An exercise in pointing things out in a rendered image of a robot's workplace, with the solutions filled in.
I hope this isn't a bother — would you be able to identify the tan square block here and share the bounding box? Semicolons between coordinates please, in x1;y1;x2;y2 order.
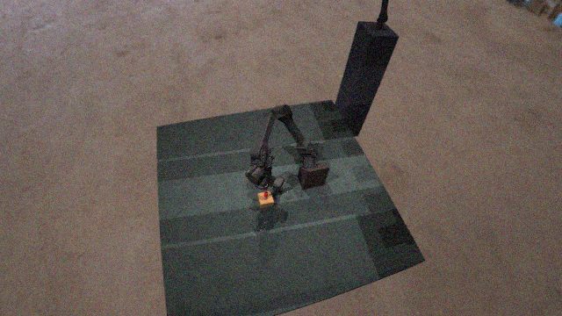
257;191;274;209

